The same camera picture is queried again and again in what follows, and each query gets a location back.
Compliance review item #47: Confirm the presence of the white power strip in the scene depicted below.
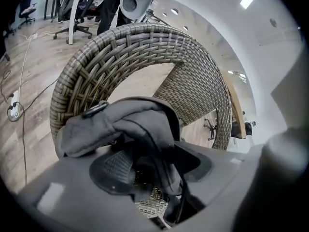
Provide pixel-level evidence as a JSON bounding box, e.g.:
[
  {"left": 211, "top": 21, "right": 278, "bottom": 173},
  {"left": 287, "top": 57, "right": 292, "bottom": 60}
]
[{"left": 9, "top": 90, "right": 22, "bottom": 120}]

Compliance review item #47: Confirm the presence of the brown wicker chair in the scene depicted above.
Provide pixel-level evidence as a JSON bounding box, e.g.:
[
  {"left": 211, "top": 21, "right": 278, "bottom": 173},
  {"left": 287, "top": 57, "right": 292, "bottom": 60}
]
[{"left": 49, "top": 22, "right": 233, "bottom": 223}]

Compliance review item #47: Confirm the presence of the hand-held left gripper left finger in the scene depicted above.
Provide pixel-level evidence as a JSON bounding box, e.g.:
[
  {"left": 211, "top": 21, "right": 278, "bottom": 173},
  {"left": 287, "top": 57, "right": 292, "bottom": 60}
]
[{"left": 18, "top": 150, "right": 160, "bottom": 232}]

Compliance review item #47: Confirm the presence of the ceiling air vent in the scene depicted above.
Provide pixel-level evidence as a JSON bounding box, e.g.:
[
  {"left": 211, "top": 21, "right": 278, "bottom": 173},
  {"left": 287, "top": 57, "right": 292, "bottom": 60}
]
[{"left": 257, "top": 27, "right": 301, "bottom": 46}]

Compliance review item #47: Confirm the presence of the white cable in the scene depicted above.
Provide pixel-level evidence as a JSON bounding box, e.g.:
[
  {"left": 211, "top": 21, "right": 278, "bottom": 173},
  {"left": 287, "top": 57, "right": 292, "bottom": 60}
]
[{"left": 18, "top": 25, "right": 65, "bottom": 94}]

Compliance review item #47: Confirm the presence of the white desk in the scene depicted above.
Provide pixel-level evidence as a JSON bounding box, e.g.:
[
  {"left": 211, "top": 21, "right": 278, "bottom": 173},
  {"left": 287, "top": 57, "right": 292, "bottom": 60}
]
[{"left": 66, "top": 0, "right": 108, "bottom": 45}]

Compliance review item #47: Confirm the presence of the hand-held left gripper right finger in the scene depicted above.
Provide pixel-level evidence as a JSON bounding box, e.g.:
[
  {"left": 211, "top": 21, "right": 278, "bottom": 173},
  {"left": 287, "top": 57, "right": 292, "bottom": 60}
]
[{"left": 175, "top": 127, "right": 304, "bottom": 232}]

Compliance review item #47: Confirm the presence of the black backpack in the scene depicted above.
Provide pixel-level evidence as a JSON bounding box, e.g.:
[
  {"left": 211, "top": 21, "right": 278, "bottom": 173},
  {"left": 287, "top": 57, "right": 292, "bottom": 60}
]
[{"left": 55, "top": 97, "right": 206, "bottom": 227}]

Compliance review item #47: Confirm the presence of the long black cable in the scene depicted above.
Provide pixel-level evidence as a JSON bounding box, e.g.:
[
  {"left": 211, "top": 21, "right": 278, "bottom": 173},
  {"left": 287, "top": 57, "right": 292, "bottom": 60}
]
[{"left": 0, "top": 78, "right": 60, "bottom": 187}]

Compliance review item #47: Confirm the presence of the black office chair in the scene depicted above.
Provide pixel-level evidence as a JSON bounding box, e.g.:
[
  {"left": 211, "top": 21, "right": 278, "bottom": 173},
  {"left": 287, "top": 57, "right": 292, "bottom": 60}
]
[
  {"left": 204, "top": 118, "right": 217, "bottom": 141},
  {"left": 53, "top": 0, "right": 102, "bottom": 40},
  {"left": 18, "top": 0, "right": 37, "bottom": 30}
]

